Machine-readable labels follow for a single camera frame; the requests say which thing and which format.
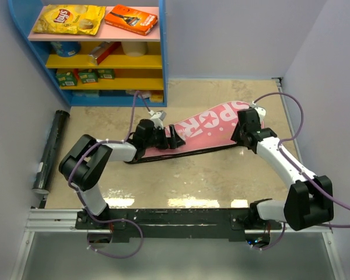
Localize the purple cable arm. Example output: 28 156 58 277
252 92 350 228
67 90 155 222

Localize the pink racket cover bag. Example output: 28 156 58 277
127 101 250 164

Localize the blue snack canister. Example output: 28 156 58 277
50 41 81 57

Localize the orange razor box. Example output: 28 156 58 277
104 4 158 36

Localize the blue shelf unit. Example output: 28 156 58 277
8 1 168 107

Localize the cream paper cup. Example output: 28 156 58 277
121 41 148 57

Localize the purple cable base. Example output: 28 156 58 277
86 218 144 259
248 222 286 251

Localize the red foil snack box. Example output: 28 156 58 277
87 41 121 65

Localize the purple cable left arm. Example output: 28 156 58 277
67 90 155 222

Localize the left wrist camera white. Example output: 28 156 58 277
148 110 166 129

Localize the green carton right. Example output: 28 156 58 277
97 68 116 79

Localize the green carton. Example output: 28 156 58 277
78 69 99 84
97 68 116 79
55 69 78 87

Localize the black shuttlecock tube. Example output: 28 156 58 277
32 110 70 195

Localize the crumpled white wrapper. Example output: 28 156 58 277
125 90 152 99

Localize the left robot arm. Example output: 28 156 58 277
58 119 186 229

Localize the green carton middle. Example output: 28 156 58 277
78 69 99 84

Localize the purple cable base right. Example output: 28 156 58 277
248 222 286 251

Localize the green carton left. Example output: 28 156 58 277
55 69 78 87

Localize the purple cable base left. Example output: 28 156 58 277
86 218 144 259

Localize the yellow Lays chips bag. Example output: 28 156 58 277
32 5 106 36

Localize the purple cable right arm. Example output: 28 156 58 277
252 92 350 228

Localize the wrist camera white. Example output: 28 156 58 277
148 110 166 129
249 101 267 124

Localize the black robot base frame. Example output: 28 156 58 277
75 208 282 242

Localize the yellow sponge bottom shelf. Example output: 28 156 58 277
149 90 164 103

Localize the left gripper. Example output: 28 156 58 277
143 125 184 150

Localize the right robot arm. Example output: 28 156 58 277
231 107 334 231

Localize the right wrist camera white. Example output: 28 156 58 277
249 101 267 124

